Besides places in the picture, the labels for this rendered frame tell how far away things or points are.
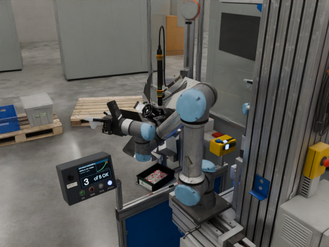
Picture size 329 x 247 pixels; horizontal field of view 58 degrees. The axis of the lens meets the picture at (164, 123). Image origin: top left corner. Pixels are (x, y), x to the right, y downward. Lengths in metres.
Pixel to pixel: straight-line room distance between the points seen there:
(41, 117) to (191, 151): 3.79
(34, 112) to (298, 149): 4.06
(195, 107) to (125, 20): 6.58
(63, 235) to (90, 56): 5.25
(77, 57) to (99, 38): 0.69
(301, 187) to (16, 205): 2.85
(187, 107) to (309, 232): 0.66
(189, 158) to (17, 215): 2.42
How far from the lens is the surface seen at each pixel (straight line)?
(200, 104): 1.12
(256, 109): 1.31
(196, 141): 1.22
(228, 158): 2.78
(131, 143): 2.19
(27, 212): 3.40
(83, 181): 1.55
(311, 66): 1.15
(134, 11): 7.68
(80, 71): 7.59
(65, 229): 3.08
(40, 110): 4.79
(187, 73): 2.61
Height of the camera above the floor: 2.04
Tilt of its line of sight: 24 degrees down
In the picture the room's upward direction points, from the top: straight up
